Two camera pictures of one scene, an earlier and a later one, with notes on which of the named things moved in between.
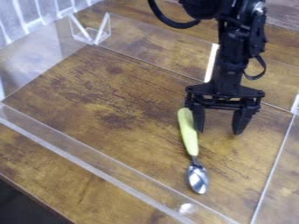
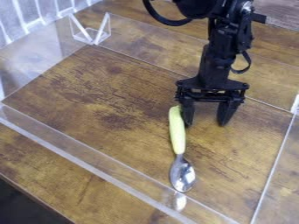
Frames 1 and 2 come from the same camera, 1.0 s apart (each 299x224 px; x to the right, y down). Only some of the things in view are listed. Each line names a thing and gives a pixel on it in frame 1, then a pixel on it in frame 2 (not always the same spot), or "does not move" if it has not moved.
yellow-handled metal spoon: [196, 174] to [182, 174]
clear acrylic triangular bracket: [89, 35] does not move
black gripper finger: [240, 118] to [227, 108]
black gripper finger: [199, 116] to [187, 110]
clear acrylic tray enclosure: [92, 150] does not move
